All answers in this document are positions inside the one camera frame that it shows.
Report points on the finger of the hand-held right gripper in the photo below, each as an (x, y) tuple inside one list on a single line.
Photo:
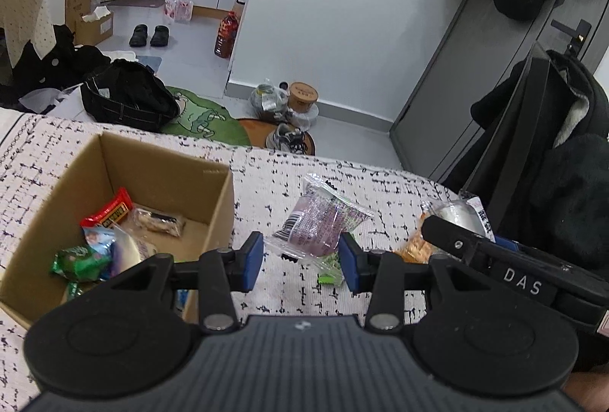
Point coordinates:
[(452, 236)]

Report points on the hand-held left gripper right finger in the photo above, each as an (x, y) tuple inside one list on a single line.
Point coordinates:
[(351, 262)]

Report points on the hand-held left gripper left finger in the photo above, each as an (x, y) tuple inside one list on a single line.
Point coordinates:
[(252, 262)]

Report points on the clear packet with white label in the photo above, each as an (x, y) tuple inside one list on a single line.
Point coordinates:
[(459, 212)]

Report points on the green and blue snack packet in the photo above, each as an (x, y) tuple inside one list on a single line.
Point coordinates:
[(330, 277)]

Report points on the orange cracker packet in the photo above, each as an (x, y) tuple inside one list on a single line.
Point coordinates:
[(414, 248)]

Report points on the small purple snack packet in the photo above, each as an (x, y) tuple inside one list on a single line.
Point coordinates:
[(316, 221)]

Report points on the brown cardboard box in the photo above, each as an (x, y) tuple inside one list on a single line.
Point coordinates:
[(157, 174)]

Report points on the person's right forearm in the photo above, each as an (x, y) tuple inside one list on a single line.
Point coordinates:
[(587, 390)]

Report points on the white black-patterned bed cover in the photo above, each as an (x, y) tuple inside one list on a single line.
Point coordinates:
[(276, 183)]

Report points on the clear packet with beige snack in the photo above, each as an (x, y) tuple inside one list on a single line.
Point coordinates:
[(159, 221)]

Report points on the black coat on chair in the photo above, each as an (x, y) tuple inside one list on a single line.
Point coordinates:
[(566, 183)]

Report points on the black chair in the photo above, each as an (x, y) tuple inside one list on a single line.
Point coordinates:
[(511, 140)]

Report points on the grey sneaker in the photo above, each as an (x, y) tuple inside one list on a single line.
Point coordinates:
[(288, 139)]

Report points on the round brown mat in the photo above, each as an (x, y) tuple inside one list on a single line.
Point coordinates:
[(257, 133)]

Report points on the green cartoon rug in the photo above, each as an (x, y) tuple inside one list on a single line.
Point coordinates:
[(204, 119)]

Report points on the red snack packet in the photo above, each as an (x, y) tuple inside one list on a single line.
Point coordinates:
[(109, 209)]

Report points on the clear plastic bag with items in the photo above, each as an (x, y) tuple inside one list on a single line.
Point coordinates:
[(269, 102)]

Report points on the jar with wooden lid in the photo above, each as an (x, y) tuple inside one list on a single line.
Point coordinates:
[(303, 97)]

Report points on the black bag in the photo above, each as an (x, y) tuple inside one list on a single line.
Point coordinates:
[(128, 95)]

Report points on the light blue floor mat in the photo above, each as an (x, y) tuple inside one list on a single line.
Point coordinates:
[(150, 63)]

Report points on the dark red drink bottle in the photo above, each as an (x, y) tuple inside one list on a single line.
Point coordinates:
[(226, 36)]

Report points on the black slipper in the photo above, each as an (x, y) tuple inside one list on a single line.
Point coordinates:
[(139, 36), (160, 36)]

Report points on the pack of water bottles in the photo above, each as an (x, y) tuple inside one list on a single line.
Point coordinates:
[(179, 7)]

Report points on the pile of black clothes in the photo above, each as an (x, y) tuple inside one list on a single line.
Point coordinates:
[(52, 69)]

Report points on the tall cardboard box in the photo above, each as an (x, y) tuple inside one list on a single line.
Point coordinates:
[(78, 2)]

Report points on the beige dotted cloth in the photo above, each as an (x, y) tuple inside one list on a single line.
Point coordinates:
[(26, 7)]

